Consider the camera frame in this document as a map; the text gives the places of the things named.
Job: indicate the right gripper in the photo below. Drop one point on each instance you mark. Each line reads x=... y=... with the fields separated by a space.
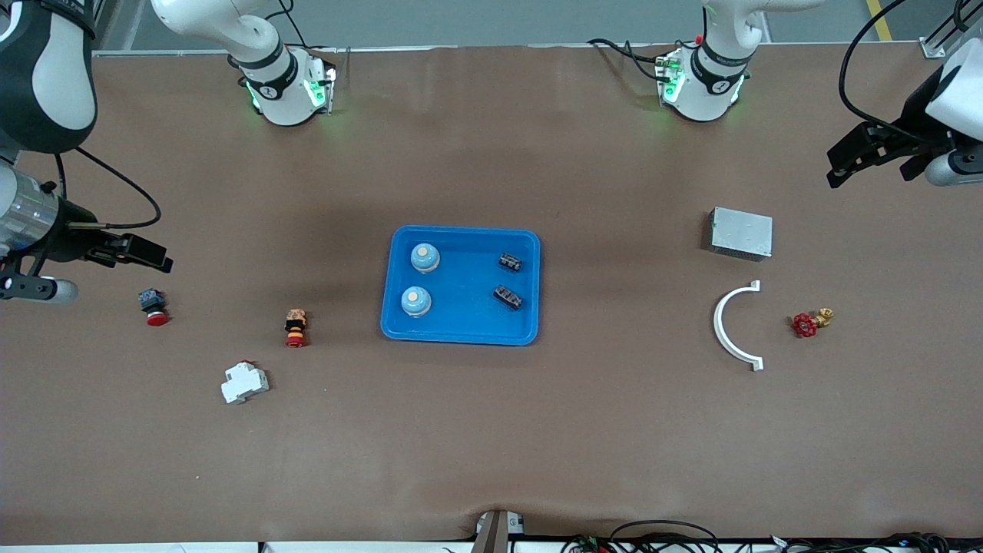
x=71 y=233

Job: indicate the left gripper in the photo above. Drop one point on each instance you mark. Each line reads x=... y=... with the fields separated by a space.
x=914 y=114

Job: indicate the blue bell with orange knob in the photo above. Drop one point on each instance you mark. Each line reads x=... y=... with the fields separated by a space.
x=415 y=301
x=425 y=257

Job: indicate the small dark connector block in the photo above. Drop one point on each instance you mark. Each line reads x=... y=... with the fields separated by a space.
x=510 y=262

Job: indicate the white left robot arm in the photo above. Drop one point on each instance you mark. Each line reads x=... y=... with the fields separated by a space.
x=710 y=77

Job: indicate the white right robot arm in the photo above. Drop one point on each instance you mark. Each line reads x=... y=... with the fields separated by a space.
x=46 y=77

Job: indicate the blue plastic tray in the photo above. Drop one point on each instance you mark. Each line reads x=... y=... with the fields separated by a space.
x=465 y=315

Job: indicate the red emergency button black body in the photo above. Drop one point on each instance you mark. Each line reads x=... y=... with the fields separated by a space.
x=153 y=304

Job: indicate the silver metal box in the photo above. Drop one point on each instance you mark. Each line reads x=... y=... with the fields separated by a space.
x=741 y=233

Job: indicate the white circuit breaker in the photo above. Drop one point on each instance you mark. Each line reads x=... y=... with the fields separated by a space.
x=244 y=382

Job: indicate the orange and red push button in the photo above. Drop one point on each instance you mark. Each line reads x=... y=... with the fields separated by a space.
x=296 y=326

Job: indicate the aluminium frame profile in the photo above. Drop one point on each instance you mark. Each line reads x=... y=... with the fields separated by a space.
x=933 y=48
x=106 y=23

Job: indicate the white curved plastic bracket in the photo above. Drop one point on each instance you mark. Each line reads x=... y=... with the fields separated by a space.
x=717 y=322

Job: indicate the white table edge rail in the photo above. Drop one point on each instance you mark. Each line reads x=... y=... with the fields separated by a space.
x=115 y=548

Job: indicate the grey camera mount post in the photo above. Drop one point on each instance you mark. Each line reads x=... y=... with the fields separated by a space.
x=491 y=534

